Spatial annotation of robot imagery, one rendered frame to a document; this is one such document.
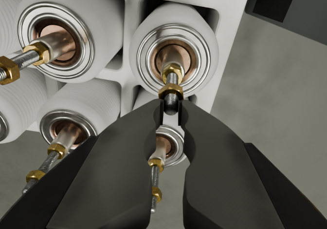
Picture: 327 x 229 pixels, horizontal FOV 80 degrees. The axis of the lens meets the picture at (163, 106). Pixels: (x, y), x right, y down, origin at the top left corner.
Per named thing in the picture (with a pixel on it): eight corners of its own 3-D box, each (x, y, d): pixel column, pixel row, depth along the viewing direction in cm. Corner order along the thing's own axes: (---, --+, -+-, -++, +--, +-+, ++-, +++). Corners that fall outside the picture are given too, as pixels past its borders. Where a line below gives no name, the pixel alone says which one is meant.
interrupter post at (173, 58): (171, 76, 21) (170, 90, 19) (156, 59, 20) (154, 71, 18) (189, 63, 20) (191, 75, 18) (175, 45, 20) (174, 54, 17)
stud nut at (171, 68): (183, 83, 18) (183, 86, 17) (165, 85, 18) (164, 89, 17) (180, 62, 17) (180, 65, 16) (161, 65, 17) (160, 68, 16)
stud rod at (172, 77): (178, 71, 19) (179, 115, 13) (168, 73, 19) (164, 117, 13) (177, 62, 19) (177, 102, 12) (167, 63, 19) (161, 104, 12)
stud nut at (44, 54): (50, 65, 18) (45, 68, 17) (30, 61, 18) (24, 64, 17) (47, 44, 17) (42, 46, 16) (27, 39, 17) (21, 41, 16)
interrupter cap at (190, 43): (167, 104, 23) (167, 108, 23) (121, 55, 20) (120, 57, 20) (224, 66, 20) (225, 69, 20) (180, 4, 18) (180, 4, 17)
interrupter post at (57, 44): (43, 42, 20) (22, 51, 17) (54, 25, 19) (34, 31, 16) (63, 59, 21) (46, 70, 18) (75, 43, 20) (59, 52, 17)
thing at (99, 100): (122, 50, 38) (86, 95, 23) (137, 93, 43) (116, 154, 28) (78, 61, 40) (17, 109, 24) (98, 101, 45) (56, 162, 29)
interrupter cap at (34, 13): (9, 41, 20) (4, 43, 20) (43, -20, 17) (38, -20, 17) (71, 89, 23) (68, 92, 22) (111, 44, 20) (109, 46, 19)
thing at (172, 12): (170, 65, 39) (166, 116, 24) (136, 24, 36) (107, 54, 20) (211, 33, 36) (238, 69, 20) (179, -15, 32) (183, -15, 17)
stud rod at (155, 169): (153, 156, 25) (145, 214, 19) (153, 150, 25) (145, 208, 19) (160, 157, 25) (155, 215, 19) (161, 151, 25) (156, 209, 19)
